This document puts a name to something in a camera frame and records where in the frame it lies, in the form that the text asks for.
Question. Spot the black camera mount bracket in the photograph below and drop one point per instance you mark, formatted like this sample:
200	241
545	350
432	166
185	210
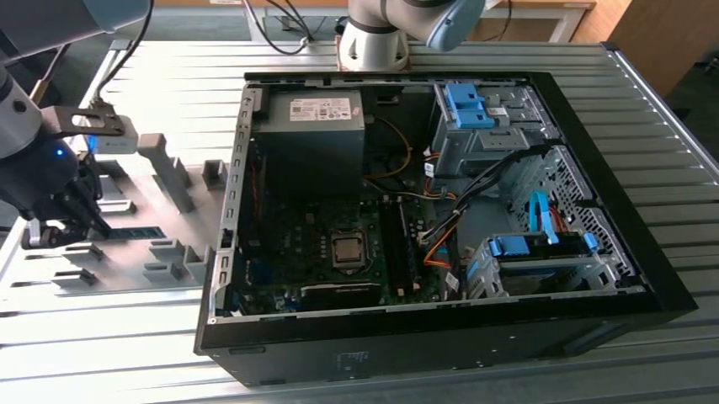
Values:
61	115

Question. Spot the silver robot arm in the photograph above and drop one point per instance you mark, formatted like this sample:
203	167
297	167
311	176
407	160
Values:
373	46

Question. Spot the black RAM slot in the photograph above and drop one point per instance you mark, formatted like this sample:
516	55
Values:
387	244

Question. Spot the white framed wooden desk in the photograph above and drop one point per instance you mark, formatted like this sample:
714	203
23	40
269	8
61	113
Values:
564	19
255	25

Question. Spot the black graphics card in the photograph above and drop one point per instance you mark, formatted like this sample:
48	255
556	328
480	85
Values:
343	294

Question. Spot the grey power supply unit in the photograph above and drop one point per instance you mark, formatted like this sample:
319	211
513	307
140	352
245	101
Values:
315	122

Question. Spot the brown wooden cabinet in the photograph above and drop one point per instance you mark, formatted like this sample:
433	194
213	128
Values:
663	42

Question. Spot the CPU with silver top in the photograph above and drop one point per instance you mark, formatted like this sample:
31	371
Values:
347	249

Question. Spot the grey metal drive cage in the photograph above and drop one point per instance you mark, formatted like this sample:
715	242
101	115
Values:
493	143

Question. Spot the grey metal disk bay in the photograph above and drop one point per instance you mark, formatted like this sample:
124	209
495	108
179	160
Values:
547	261

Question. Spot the grey parts rack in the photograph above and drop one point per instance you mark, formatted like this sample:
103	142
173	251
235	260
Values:
140	202

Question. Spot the hard disk in blue carrier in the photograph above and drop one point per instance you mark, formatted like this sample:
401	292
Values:
508	246

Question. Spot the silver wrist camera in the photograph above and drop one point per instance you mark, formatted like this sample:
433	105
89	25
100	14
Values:
115	145

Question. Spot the black PC case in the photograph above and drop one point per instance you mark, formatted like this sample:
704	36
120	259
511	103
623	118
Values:
393	349

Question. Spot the silver side camera bracket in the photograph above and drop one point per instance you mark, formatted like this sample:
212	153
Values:
35	233

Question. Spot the green motherboard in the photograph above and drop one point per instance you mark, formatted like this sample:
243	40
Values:
292	252

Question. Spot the blue plastic drive latch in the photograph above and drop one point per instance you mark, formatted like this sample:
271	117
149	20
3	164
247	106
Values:
465	113

